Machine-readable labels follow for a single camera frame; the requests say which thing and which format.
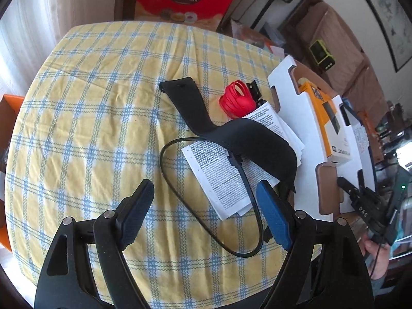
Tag black cable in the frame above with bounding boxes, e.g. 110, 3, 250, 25
160, 138, 274, 259

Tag white paper booklet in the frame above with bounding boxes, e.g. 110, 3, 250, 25
182, 137, 281, 221

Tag black fabric sleeve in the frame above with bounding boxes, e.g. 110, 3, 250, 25
159, 77, 298, 194

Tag white flat carton dark edges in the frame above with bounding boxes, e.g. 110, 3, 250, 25
339, 96, 383, 197

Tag orange brown cardboard carton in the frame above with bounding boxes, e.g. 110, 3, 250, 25
357, 109, 386, 162

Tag red cable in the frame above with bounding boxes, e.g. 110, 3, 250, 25
219, 80, 256, 119

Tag orange cardboard box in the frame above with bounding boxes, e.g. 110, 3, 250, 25
0, 93, 24, 255

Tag black plastic bracket strip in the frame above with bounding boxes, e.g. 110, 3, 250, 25
246, 81, 267, 107

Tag brown covered sofa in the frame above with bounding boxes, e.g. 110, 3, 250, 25
280, 0, 391, 129

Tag white cardboard box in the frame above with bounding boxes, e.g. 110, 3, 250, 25
267, 55, 383, 216

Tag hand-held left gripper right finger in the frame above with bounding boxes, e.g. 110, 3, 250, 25
256, 180, 375, 309

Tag white curtain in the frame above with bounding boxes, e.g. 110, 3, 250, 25
0, 0, 117, 94

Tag orange and white product box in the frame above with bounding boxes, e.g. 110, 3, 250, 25
298, 82, 355, 168

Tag person's right hand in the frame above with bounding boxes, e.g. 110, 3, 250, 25
358, 236, 391, 279

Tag yellow blue checked tablecloth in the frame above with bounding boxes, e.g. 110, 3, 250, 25
5, 21, 322, 306

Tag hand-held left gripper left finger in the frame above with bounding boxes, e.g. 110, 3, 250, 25
34, 179, 155, 309

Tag clear plastic bag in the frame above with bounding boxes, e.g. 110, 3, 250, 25
230, 19, 259, 40

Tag green black cube speaker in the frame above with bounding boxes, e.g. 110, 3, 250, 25
310, 39, 336, 70

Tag framed ink painting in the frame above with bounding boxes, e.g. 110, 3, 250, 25
348, 0, 412, 73

